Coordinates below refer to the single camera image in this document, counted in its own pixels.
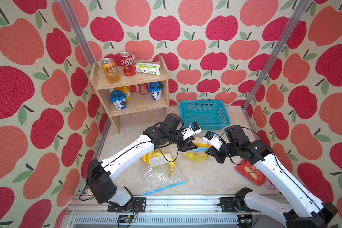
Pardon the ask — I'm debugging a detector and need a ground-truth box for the left aluminium corner post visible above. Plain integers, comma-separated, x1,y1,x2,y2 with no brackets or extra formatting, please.
59,0,96,67

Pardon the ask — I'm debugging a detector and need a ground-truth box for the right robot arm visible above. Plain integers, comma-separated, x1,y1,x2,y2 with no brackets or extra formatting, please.
203,125,338,228

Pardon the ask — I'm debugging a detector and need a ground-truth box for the green white box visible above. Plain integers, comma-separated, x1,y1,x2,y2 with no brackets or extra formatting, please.
135,62,160,75

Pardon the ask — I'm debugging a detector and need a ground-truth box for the blue yogurt cup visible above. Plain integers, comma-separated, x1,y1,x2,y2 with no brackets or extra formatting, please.
149,82,163,100
110,90,127,110

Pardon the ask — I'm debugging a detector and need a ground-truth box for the wooden shelf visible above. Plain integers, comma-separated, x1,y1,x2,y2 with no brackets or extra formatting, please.
89,55,169,134

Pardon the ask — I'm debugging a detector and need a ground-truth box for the right aluminium corner post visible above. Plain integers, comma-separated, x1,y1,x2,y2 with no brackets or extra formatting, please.
242,0,313,112

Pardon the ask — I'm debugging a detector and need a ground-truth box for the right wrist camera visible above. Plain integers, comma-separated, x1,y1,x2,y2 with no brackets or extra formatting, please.
202,131,224,151

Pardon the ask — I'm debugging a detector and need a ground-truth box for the blue yogurt cup left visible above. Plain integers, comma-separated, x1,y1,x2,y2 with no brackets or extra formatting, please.
110,90,127,110

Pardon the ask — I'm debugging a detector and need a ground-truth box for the zip-top bag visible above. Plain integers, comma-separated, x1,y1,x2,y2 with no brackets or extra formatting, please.
183,136,217,163
143,144,189,195

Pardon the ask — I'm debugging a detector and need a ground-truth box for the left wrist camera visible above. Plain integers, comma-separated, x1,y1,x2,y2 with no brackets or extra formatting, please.
181,122,202,140

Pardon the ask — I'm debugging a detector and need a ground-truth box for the red cola can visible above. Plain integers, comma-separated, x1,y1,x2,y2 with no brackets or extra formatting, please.
120,52,136,77

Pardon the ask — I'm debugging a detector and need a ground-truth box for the aluminium corner post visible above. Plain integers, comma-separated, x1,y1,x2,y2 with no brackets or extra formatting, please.
59,0,96,67
242,0,313,112

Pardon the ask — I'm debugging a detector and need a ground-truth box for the aluminium front rail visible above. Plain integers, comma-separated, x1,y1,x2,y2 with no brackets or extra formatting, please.
59,195,283,228

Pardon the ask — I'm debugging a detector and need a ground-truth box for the blue yogurt cup right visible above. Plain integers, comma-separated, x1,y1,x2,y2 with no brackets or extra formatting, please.
149,82,163,100

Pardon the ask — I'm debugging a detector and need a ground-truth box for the red chips bag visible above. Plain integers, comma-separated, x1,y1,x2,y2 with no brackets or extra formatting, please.
235,160,266,186

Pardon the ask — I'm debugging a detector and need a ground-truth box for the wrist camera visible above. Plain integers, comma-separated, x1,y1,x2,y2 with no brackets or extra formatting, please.
181,122,202,140
202,131,224,151

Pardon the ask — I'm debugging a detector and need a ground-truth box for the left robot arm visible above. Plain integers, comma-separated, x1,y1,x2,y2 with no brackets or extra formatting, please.
85,113,201,211

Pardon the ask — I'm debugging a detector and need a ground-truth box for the orange soda can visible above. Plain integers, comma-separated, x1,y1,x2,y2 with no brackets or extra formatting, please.
102,58,120,83

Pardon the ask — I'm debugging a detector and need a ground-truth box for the yellow yogurt cup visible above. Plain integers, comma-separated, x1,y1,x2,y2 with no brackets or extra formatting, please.
115,85,131,100

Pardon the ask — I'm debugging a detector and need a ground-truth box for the teal plastic basket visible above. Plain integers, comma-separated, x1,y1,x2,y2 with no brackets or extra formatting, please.
180,100,231,131

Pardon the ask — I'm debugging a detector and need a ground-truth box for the small red can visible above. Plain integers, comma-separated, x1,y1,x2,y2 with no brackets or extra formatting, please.
138,83,149,95

